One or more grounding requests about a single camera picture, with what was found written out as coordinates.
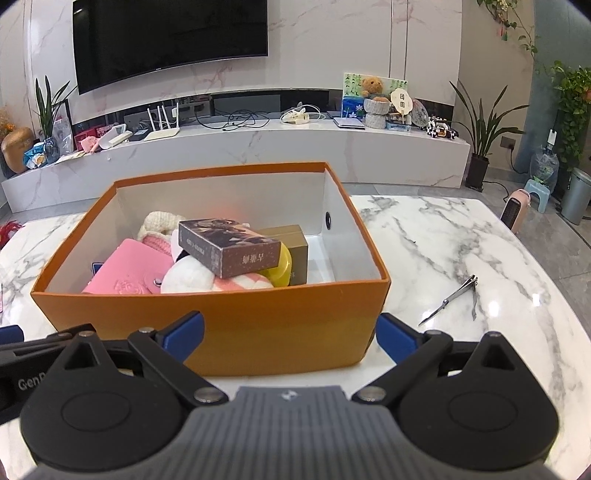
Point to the colourful feather toy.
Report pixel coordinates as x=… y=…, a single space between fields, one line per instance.
x=7 y=230

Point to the metal nail clipper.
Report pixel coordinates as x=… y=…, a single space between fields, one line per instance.
x=455 y=297

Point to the small brown teddy bear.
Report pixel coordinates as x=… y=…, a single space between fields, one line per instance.
x=374 y=87

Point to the white router with antennas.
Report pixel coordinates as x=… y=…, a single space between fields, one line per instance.
x=162 y=133

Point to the translucent round fan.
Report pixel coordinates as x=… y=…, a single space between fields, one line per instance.
x=419 y=114

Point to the green plant in blue vase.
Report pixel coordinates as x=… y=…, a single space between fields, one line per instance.
x=46 y=110

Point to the hanging vine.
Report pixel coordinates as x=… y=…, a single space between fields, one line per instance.
x=510 y=21

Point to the flower painting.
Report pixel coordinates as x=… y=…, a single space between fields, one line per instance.
x=352 y=94

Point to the orange cardboard box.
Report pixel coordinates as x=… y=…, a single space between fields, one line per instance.
x=277 y=332

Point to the grey crocheted pot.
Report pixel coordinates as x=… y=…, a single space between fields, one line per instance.
x=376 y=113

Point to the small black box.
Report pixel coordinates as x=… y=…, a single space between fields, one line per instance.
x=137 y=135

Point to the climbing leafy plant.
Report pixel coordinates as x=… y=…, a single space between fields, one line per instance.
x=572 y=106

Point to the wall socket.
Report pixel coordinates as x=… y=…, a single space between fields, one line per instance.
x=508 y=143

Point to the grey tablet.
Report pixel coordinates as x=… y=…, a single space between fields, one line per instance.
x=348 y=122

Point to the blue snack bag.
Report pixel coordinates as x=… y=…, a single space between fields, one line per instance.
x=36 y=157

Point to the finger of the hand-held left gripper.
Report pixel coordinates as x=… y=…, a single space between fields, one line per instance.
x=10 y=333

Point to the pink gift boxes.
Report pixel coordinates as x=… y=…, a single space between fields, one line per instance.
x=90 y=136

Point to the pink heater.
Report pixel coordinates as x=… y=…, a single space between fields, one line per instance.
x=515 y=210

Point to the cow print toy car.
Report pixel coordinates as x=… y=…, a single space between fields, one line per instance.
x=441 y=129

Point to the green plastic stool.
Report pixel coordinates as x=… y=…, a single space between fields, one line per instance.
x=538 y=191

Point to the white plush with black ear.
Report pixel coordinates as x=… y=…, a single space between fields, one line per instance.
x=198 y=277

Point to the gold box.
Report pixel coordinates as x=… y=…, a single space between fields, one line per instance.
x=295 y=244

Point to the water bottle with pump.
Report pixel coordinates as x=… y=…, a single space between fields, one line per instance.
x=545 y=164

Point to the black television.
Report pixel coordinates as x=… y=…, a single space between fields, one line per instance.
x=171 y=41

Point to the gold vase with dried flowers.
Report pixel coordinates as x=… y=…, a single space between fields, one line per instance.
x=16 y=150

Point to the green plant in black pot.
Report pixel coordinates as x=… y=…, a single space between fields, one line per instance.
x=478 y=170

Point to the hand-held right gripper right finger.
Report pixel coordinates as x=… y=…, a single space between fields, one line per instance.
x=397 y=334

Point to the picture frame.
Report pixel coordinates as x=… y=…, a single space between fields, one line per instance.
x=63 y=127

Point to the grey trash bin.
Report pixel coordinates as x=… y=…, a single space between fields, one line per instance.
x=577 y=196

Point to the round paper fan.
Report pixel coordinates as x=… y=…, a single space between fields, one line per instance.
x=400 y=104

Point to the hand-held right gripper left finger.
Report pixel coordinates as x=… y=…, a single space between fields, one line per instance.
x=187 y=331

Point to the yellow round container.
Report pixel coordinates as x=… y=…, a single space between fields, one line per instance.
x=282 y=267

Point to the pink wallet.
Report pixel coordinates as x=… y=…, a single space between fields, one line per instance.
x=124 y=272

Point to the small blue box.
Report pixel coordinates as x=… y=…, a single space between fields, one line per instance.
x=398 y=125

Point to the white handheld device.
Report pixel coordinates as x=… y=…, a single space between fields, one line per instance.
x=114 y=137

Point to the brown patterned box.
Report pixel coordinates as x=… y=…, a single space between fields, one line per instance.
x=231 y=251

